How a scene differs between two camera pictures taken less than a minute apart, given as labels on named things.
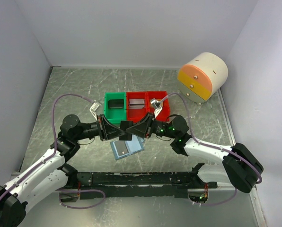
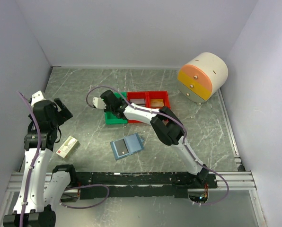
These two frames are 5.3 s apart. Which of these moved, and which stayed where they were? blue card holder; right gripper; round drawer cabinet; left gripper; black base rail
Moved: left gripper; right gripper
Stayed: black base rail; round drawer cabinet; blue card holder
